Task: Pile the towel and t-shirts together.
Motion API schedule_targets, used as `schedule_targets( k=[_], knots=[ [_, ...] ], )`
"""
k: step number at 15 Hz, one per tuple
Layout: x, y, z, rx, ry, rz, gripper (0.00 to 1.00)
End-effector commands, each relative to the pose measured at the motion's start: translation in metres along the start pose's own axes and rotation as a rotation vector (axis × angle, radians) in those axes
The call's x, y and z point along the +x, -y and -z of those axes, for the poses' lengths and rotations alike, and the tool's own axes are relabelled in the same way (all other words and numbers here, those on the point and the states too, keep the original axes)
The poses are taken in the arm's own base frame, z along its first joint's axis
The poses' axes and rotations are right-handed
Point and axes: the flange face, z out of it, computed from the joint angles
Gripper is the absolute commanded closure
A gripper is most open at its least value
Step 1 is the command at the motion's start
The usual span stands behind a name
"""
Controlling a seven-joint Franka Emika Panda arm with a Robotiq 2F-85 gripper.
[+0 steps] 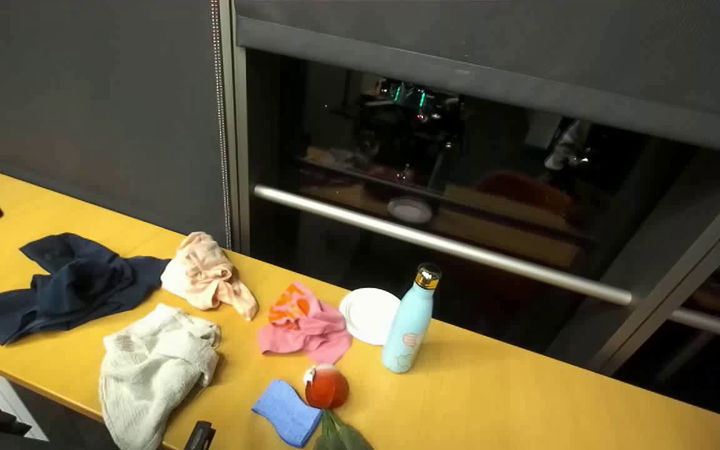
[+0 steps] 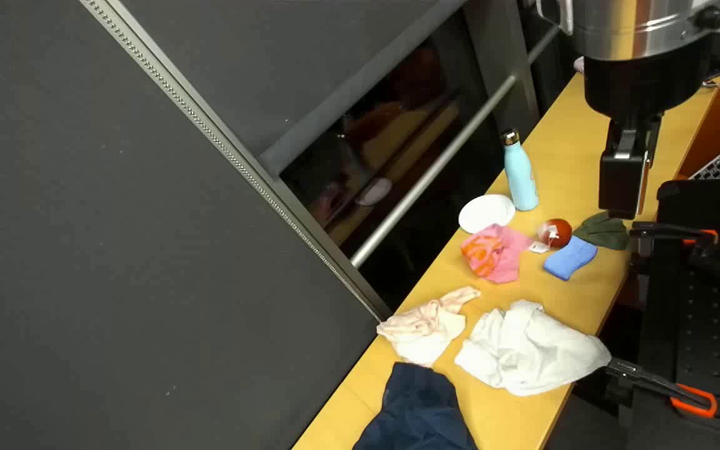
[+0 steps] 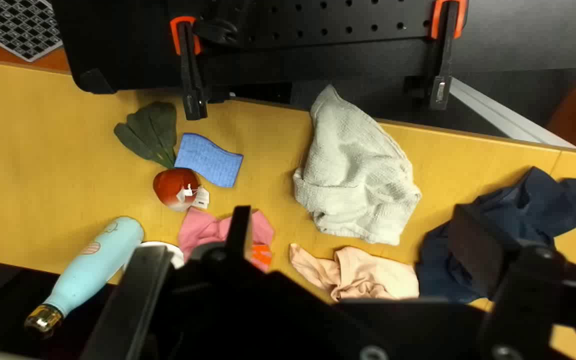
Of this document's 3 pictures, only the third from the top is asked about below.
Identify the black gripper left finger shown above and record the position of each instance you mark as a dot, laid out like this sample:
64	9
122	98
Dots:
124	321

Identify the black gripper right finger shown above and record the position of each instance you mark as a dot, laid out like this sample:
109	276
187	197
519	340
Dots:
532	286

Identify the pink orange t-shirt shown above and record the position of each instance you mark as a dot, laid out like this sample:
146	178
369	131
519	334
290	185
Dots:
202	228

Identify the pale peach t-shirt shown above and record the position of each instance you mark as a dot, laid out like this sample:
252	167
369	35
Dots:
354	272

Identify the grey white towel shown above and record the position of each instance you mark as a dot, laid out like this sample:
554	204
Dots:
354	180

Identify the light blue water bottle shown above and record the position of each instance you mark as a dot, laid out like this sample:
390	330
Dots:
86	274

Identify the navy blue t-shirt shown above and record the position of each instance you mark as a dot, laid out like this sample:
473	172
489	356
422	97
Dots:
534	206

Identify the white round plate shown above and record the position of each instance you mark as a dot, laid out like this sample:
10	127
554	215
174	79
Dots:
177	258

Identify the red plush radish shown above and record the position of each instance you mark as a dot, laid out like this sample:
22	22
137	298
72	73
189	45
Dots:
180	189

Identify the blue sponge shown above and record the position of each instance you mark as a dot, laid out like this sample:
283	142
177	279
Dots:
208	161

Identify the green plush leaves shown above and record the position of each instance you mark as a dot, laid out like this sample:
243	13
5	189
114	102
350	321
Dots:
151	132

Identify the right orange black clamp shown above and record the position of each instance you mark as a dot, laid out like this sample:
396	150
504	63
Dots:
430	91

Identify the black perforated mounting board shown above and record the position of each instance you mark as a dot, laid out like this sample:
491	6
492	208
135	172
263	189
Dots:
124	45

